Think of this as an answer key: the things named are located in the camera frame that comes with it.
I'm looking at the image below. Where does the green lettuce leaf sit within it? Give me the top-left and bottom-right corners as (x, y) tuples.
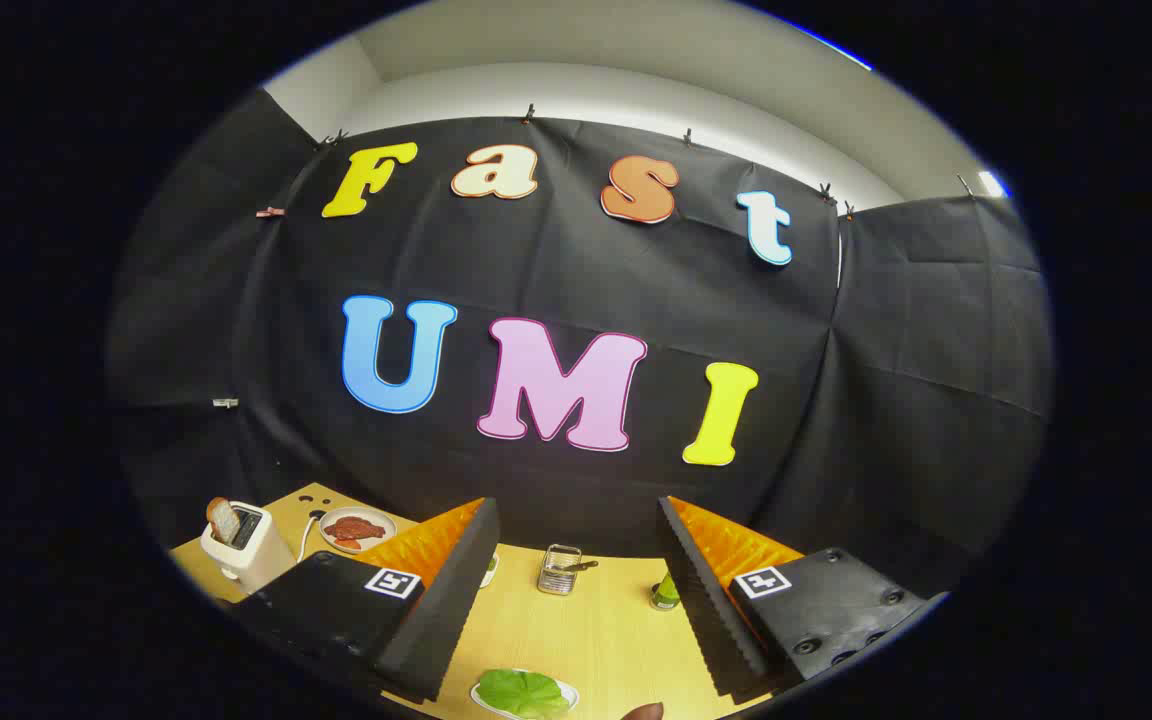
(477, 669), (573, 719)

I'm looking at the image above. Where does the metal wire utensil holder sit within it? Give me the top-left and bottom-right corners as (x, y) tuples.
(537, 544), (584, 596)

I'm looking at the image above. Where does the white toaster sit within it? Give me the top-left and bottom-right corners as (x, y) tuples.
(199, 503), (297, 593)

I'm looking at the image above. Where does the brown steak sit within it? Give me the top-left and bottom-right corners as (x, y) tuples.
(324, 515), (385, 549)

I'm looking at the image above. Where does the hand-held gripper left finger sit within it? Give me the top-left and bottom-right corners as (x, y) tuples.
(231, 497), (501, 704)

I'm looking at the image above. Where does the black backdrop cloth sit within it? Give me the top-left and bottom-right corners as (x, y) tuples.
(106, 88), (1054, 601)

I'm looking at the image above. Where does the white round plate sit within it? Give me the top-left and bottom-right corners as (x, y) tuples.
(319, 507), (398, 554)

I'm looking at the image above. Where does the white oval plate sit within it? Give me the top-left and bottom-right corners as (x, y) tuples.
(470, 668), (580, 720)

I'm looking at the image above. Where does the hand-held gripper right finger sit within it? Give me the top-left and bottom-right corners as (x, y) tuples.
(657, 495), (950, 699)

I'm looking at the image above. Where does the toasted bread slice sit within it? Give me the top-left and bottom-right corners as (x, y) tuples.
(206, 497), (242, 546)

